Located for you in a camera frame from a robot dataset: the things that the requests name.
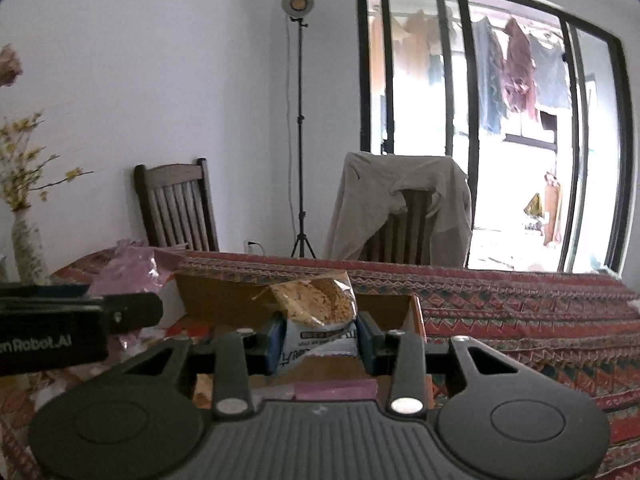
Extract wooden board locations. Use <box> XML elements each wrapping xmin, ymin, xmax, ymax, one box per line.
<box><xmin>544</xmin><ymin>171</ymin><xmax>563</xmax><ymax>247</ymax></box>

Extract small hanging dark garment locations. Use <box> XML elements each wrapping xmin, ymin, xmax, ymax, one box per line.
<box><xmin>537</xmin><ymin>110</ymin><xmax>560</xmax><ymax>143</ymax></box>

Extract hanging blue-grey garment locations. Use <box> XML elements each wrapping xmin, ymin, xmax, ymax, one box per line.
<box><xmin>472</xmin><ymin>17</ymin><xmax>507</xmax><ymax>135</ymax></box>

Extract hanging orange garment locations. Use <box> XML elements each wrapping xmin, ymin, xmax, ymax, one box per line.
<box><xmin>369</xmin><ymin>15</ymin><xmax>396</xmax><ymax>141</ymax></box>

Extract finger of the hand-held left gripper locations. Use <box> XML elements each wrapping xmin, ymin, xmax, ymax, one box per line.
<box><xmin>100</xmin><ymin>291</ymin><xmax>165</xmax><ymax>335</ymax></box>
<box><xmin>0</xmin><ymin>283</ymin><xmax>92</xmax><ymax>301</ymax></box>

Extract round lamp on tripod stand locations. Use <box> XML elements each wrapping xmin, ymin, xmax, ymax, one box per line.
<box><xmin>281</xmin><ymin>0</ymin><xmax>317</xmax><ymax>259</ymax></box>

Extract yellow and white snack packet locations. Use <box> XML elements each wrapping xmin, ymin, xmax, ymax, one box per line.
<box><xmin>252</xmin><ymin>270</ymin><xmax>358</xmax><ymax>373</ymax></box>

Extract dark wooden chair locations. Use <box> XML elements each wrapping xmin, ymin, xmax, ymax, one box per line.
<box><xmin>134</xmin><ymin>158</ymin><xmax>221</xmax><ymax>252</ymax></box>
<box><xmin>360</xmin><ymin>187</ymin><xmax>436</xmax><ymax>266</ymax></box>

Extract yellow flower branches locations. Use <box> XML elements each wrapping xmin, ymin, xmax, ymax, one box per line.
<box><xmin>0</xmin><ymin>110</ymin><xmax>95</xmax><ymax>212</ymax></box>

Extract small pink snack packet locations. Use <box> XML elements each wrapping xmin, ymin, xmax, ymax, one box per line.
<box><xmin>89</xmin><ymin>245</ymin><xmax>173</xmax><ymax>297</ymax></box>

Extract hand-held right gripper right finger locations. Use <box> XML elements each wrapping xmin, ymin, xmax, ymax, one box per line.
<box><xmin>356</xmin><ymin>311</ymin><xmax>538</xmax><ymax>418</ymax></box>

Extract chair draped with jacket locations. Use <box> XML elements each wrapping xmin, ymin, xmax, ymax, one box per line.
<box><xmin>324</xmin><ymin>151</ymin><xmax>473</xmax><ymax>267</ymax></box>

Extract pink flowers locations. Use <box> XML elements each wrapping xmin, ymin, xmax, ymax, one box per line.
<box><xmin>0</xmin><ymin>44</ymin><xmax>23</xmax><ymax>88</ymax></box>

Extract hanging maroon shirt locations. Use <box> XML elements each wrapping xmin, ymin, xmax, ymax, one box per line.
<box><xmin>502</xmin><ymin>17</ymin><xmax>540</xmax><ymax>122</ymax></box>

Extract floral ceramic vase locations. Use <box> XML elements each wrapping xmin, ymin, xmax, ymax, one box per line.
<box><xmin>11</xmin><ymin>210</ymin><xmax>51</xmax><ymax>286</ymax></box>

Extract hanging grey-blue shirt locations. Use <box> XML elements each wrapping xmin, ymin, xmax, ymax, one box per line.
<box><xmin>530</xmin><ymin>35</ymin><xmax>572</xmax><ymax>110</ymax></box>

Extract black sliding door frame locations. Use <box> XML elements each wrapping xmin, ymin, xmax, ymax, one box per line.
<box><xmin>356</xmin><ymin>0</ymin><xmax>635</xmax><ymax>276</ymax></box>

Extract hanging beige garment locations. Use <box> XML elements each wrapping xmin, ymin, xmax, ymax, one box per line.
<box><xmin>395</xmin><ymin>10</ymin><xmax>433</xmax><ymax>81</ymax></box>

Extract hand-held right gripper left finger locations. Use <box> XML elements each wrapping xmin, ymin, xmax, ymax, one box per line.
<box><xmin>107</xmin><ymin>310</ymin><xmax>287</xmax><ymax>421</ymax></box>

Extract orange cardboard box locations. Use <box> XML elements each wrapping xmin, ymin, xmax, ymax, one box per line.
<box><xmin>172</xmin><ymin>267</ymin><xmax>435</xmax><ymax>411</ymax></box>

